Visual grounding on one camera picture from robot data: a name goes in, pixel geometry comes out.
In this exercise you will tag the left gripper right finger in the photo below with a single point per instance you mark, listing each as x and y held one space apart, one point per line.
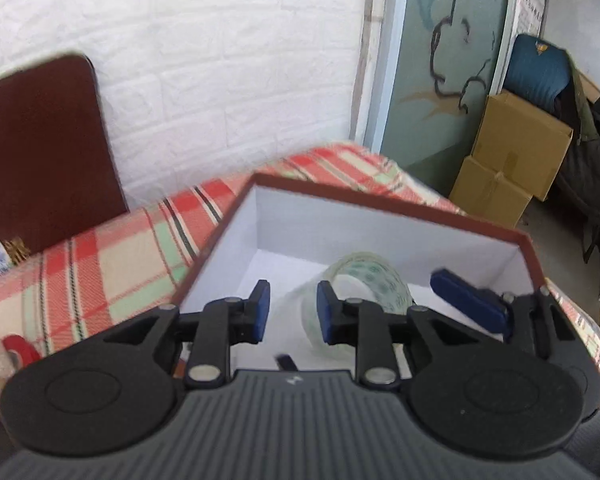
367 328

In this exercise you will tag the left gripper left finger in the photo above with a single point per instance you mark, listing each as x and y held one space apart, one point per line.
222 323

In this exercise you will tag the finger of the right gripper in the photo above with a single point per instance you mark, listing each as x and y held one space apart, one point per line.
539 326
481 305

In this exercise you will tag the clear tape roll green print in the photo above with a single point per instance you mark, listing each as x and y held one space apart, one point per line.
363 275

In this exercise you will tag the red cardboard box white interior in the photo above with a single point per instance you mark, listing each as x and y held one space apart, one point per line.
288 232

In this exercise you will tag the lower brown cardboard box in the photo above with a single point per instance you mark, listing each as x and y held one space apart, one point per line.
488 195

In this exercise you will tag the brown cardboard box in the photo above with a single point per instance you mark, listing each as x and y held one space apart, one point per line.
488 195
522 142

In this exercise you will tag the red plaid bed blanket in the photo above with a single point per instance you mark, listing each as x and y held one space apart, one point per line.
131 264

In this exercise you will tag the dark clothing pile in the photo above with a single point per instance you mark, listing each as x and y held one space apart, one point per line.
579 175

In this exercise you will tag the upper brown cardboard box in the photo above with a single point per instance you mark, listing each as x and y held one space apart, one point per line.
522 142

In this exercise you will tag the red tape roll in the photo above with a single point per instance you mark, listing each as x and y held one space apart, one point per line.
20 351

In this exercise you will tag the dark brown wooden board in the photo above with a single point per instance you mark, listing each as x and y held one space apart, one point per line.
57 175

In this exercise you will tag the blue chair back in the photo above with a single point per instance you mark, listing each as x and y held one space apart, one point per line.
537 71

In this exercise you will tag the green painted door panel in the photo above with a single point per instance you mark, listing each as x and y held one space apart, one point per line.
445 67

